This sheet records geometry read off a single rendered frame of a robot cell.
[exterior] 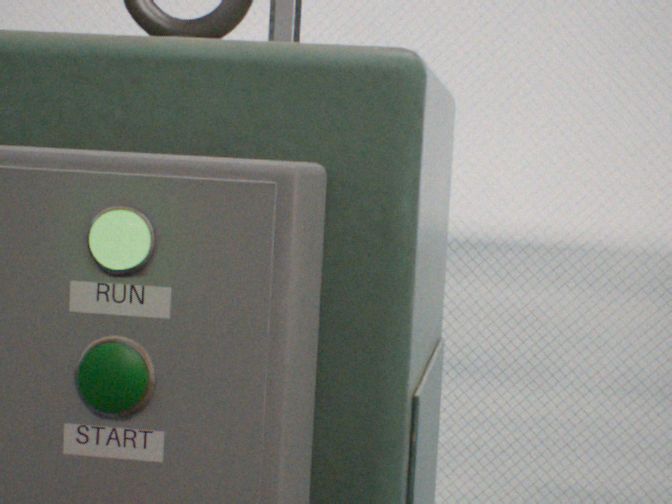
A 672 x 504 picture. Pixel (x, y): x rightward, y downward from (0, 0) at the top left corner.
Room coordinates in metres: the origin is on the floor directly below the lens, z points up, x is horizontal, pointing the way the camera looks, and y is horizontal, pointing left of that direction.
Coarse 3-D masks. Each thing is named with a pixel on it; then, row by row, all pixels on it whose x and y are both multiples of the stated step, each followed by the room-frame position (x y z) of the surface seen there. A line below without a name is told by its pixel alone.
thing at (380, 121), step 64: (0, 64) 0.44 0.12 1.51; (64, 64) 0.44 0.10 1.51; (128, 64) 0.43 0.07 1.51; (192, 64) 0.43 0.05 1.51; (256, 64) 0.43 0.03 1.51; (320, 64) 0.43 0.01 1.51; (384, 64) 0.42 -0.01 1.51; (0, 128) 0.44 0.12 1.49; (64, 128) 0.44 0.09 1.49; (128, 128) 0.43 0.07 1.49; (192, 128) 0.43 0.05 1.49; (256, 128) 0.43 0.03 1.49; (320, 128) 0.42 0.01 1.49; (384, 128) 0.42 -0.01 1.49; (448, 128) 0.57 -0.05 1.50; (384, 192) 0.42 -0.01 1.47; (448, 192) 0.61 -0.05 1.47; (384, 256) 0.42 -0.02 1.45; (320, 320) 0.42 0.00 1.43; (384, 320) 0.42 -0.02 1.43; (320, 384) 0.42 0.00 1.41; (384, 384) 0.42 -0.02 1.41; (320, 448) 0.42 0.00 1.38; (384, 448) 0.42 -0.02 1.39
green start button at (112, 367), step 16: (112, 336) 0.37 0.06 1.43; (96, 352) 0.37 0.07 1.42; (112, 352) 0.36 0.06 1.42; (128, 352) 0.36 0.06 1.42; (144, 352) 0.37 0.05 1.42; (80, 368) 0.37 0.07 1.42; (96, 368) 0.36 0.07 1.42; (112, 368) 0.36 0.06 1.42; (128, 368) 0.36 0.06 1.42; (144, 368) 0.36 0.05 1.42; (80, 384) 0.37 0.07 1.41; (96, 384) 0.36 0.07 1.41; (112, 384) 0.36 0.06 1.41; (128, 384) 0.36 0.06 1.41; (144, 384) 0.36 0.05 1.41; (96, 400) 0.36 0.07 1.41; (112, 400) 0.36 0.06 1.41; (128, 400) 0.36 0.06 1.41; (144, 400) 0.37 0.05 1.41; (112, 416) 0.37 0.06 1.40; (128, 416) 0.37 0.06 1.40
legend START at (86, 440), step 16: (64, 432) 0.37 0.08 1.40; (80, 432) 0.37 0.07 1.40; (96, 432) 0.37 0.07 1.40; (112, 432) 0.37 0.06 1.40; (128, 432) 0.37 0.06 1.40; (144, 432) 0.37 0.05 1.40; (160, 432) 0.37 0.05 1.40; (64, 448) 0.37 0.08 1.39; (80, 448) 0.37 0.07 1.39; (96, 448) 0.37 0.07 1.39; (112, 448) 0.37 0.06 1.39; (128, 448) 0.37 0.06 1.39; (144, 448) 0.37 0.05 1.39; (160, 448) 0.37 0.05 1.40
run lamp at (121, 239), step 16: (112, 208) 0.37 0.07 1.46; (128, 208) 0.37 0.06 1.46; (96, 224) 0.37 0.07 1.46; (112, 224) 0.36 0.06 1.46; (128, 224) 0.36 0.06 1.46; (144, 224) 0.37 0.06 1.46; (96, 240) 0.36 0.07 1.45; (112, 240) 0.36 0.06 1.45; (128, 240) 0.36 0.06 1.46; (144, 240) 0.36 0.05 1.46; (96, 256) 0.37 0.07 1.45; (112, 256) 0.36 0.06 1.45; (128, 256) 0.36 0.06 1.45; (144, 256) 0.37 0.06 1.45; (112, 272) 0.37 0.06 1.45; (128, 272) 0.37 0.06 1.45
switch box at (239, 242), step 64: (0, 192) 0.37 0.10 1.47; (64, 192) 0.37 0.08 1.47; (128, 192) 0.37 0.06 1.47; (192, 192) 0.37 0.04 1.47; (256, 192) 0.36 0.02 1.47; (320, 192) 0.41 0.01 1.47; (0, 256) 0.37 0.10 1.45; (64, 256) 0.37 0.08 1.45; (192, 256) 0.37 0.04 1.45; (256, 256) 0.36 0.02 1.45; (320, 256) 0.42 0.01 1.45; (0, 320) 0.37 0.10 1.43; (64, 320) 0.37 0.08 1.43; (128, 320) 0.37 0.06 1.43; (192, 320) 0.37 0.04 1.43; (256, 320) 0.36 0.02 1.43; (0, 384) 0.37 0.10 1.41; (64, 384) 0.37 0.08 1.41; (192, 384) 0.37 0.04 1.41; (256, 384) 0.36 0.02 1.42; (0, 448) 0.37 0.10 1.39; (192, 448) 0.37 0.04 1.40; (256, 448) 0.36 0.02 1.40
